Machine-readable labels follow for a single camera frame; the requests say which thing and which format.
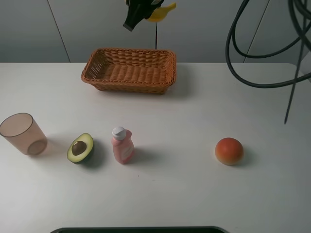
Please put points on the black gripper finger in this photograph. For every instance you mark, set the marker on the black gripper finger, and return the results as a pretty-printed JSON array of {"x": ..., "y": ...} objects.
[{"x": 139, "y": 10}]

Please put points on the yellow banana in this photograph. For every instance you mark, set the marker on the yellow banana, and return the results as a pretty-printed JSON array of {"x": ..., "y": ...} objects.
[{"x": 160, "y": 13}]

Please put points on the brown wicker basket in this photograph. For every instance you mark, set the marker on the brown wicker basket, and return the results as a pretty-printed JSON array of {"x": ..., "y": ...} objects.
[{"x": 131, "y": 70}]

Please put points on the small pink bottle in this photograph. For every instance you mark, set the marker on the small pink bottle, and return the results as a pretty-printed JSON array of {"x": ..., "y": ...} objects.
[{"x": 123, "y": 147}]

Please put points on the halved avocado with pit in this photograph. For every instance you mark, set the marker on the halved avocado with pit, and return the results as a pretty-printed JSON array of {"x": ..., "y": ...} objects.
[{"x": 81, "y": 149}]

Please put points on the translucent pink plastic cup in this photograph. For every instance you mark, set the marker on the translucent pink plastic cup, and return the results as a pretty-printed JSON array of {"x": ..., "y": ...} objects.
[{"x": 22, "y": 131}]

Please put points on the orange red peach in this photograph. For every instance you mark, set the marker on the orange red peach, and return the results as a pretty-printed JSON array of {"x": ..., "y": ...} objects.
[{"x": 229, "y": 151}]

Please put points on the black tray edge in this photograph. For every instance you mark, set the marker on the black tray edge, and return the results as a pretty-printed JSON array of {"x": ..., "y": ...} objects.
[{"x": 200, "y": 229}]

